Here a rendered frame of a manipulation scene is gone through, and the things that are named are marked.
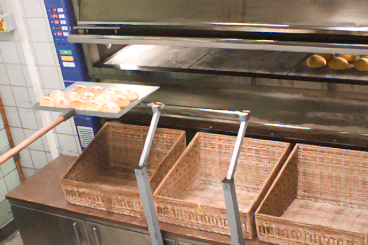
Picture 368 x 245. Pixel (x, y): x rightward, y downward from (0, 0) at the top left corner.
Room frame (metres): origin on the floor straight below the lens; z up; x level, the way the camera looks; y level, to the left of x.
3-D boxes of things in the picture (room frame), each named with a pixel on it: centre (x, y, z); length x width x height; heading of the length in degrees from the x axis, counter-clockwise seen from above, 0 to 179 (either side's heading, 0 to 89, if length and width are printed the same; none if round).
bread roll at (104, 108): (3.32, 0.31, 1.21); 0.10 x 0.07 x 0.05; 56
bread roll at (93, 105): (3.38, 0.39, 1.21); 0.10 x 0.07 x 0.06; 49
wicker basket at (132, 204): (3.64, 0.34, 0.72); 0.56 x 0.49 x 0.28; 53
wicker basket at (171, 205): (3.27, -0.15, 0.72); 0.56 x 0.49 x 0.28; 52
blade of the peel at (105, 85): (3.55, 0.40, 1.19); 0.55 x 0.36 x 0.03; 53
